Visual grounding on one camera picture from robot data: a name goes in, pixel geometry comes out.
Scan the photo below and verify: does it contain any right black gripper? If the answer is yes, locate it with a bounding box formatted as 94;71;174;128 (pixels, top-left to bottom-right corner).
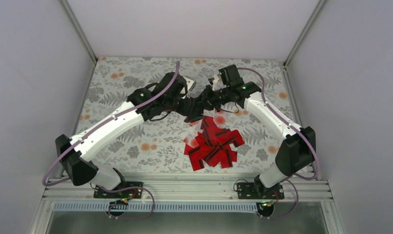
196;84;231;112

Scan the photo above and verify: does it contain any black card holder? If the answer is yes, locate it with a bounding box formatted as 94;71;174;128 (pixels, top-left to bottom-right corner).
184;97;211;123

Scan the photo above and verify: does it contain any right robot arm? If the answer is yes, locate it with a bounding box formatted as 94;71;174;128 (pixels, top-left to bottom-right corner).
195;64;319;198

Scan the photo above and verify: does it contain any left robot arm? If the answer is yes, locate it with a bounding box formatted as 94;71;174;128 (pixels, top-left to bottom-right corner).
55;72;196;197

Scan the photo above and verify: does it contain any white red-dot card right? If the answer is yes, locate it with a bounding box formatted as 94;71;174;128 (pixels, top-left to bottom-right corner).
214;111;226;125

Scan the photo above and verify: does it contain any white red-dot card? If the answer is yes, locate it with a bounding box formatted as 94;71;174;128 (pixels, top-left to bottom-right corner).
183;136;199;148
188;119;201;127
214;111;226;125

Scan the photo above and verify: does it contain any white red-dot card top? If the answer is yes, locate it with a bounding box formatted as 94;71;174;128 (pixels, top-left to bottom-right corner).
188;119;201;127

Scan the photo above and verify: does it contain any red card right edge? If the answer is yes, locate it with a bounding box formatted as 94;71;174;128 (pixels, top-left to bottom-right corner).
221;130;245;147

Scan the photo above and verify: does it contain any white red-dot card left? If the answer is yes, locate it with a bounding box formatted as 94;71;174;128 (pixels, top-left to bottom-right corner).
183;136;199;148

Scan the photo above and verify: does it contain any red card centre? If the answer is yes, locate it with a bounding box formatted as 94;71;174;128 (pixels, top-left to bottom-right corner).
201;116;218;144

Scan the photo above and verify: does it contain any red card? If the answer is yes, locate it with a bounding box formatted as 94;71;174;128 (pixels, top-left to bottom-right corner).
201;116;218;144
188;152;204;171
218;150;237;169

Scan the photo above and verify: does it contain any red card bottom left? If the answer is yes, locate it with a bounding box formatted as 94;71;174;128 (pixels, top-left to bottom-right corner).
188;152;204;171

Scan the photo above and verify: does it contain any red card bottom middle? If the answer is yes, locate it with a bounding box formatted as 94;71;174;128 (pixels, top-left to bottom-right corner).
218;150;237;169

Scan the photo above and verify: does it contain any floral patterned table mat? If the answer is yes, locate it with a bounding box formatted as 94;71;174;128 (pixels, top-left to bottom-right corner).
77;57;293;173

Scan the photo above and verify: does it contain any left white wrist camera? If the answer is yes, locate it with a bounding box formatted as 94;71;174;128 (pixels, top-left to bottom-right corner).
183;76;196;92

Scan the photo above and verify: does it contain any aluminium rail frame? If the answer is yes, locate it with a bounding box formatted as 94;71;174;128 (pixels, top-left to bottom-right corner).
30;173;344;234

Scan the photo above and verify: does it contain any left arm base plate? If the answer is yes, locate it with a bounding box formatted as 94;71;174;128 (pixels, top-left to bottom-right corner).
93;181;143;199

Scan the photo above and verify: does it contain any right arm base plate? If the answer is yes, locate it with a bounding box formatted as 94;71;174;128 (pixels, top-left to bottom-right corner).
236;182;285;200

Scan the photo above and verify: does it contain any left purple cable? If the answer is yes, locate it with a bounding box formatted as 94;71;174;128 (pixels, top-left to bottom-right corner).
42;61;181;220

